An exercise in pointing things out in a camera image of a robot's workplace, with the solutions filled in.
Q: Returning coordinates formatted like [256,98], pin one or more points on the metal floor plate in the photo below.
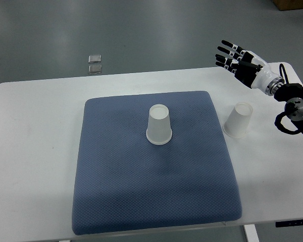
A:
[95,69]
[96,58]

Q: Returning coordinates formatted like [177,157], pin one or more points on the white paper cup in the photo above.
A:
[238,120]
[159,130]

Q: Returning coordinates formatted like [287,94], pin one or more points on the upper metal floor plate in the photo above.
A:
[96,58]

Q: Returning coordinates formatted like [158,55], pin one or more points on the brown cardboard box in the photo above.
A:
[286,5]

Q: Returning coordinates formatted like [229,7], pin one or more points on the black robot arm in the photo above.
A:
[292,95]

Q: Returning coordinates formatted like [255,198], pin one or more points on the white table leg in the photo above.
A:
[251,233]

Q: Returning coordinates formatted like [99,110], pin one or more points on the black table control panel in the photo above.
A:
[290,223]

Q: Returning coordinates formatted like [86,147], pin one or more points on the white paper cup on mat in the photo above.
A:
[159,130]

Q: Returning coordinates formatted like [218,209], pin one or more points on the lower metal floor plate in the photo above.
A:
[95,69]

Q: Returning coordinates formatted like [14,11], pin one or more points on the blue fabric cushion mat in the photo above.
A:
[124,182]

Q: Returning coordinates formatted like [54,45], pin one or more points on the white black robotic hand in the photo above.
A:
[248,68]

